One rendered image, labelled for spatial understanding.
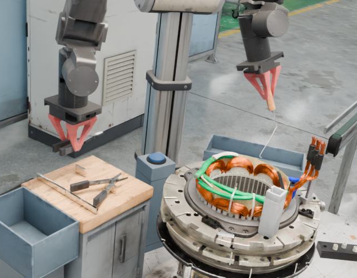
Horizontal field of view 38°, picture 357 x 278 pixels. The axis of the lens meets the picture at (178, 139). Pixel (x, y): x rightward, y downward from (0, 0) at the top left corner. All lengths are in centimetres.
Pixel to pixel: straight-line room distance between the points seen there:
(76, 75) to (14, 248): 33
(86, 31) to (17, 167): 244
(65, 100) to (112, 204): 23
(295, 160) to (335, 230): 33
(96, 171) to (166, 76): 38
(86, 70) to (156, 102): 53
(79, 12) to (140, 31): 267
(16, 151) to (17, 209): 242
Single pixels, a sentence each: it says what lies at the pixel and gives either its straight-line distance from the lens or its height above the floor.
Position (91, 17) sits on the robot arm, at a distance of 96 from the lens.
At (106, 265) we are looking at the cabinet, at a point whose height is 92.
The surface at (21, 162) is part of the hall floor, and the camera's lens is 341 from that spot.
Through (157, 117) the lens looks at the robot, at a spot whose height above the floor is 107.
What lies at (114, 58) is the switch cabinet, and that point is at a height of 62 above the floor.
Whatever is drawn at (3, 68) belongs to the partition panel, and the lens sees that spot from 353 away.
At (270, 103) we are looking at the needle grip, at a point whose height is 121.
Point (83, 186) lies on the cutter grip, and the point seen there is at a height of 109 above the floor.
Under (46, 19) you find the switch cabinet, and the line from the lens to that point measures 331.
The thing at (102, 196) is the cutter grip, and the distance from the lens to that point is 104.
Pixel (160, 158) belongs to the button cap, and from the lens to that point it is 129.
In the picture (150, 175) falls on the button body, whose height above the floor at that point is 101.
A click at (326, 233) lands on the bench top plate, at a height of 78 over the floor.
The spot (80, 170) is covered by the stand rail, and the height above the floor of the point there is 108.
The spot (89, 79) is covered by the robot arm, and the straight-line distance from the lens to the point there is 93.
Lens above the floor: 165
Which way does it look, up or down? 25 degrees down
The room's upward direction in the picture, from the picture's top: 7 degrees clockwise
